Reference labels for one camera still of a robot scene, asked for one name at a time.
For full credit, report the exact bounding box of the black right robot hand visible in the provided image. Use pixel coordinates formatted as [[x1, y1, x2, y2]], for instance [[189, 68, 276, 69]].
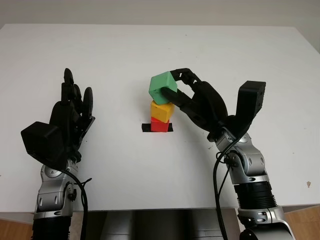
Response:
[[159, 67, 230, 141]]

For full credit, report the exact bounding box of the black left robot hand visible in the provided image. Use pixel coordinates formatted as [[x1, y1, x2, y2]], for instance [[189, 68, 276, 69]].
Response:
[[48, 67, 97, 162]]

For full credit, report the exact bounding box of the yellow block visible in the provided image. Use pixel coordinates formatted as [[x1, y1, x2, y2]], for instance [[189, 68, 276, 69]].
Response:
[[150, 100, 175, 123]]

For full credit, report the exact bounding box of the red block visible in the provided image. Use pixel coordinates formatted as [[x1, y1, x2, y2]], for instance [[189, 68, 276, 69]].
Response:
[[150, 117, 170, 133]]

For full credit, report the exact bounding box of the green block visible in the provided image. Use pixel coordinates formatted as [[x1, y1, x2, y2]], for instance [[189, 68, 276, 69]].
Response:
[[148, 70, 178, 105]]

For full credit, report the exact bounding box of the black tape strip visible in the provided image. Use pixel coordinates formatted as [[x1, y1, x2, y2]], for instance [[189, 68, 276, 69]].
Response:
[[141, 123, 174, 133]]

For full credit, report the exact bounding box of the white table leg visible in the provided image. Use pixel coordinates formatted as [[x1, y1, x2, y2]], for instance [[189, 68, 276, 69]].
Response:
[[234, 208, 245, 240]]

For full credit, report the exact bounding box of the grey robot body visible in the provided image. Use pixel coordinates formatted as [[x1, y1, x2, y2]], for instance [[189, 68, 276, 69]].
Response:
[[84, 209, 237, 240]]

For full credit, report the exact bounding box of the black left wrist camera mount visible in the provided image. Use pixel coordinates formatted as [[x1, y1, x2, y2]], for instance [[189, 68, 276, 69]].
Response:
[[20, 121, 66, 168]]

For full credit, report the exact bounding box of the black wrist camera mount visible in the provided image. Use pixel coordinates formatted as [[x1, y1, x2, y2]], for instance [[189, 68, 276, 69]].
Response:
[[20, 121, 66, 168], [219, 80, 267, 138]]

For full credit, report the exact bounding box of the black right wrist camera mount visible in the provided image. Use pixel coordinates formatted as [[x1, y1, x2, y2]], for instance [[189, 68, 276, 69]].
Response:
[[219, 80, 267, 138]]

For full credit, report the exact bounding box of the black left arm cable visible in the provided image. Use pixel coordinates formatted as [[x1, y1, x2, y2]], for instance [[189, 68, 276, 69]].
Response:
[[61, 167, 93, 240]]

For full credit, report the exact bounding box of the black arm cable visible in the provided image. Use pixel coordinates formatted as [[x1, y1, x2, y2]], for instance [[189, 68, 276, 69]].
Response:
[[212, 136, 247, 240], [61, 167, 93, 240]]

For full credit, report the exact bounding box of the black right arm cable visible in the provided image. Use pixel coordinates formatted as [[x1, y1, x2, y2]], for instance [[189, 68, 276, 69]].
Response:
[[212, 136, 247, 240]]

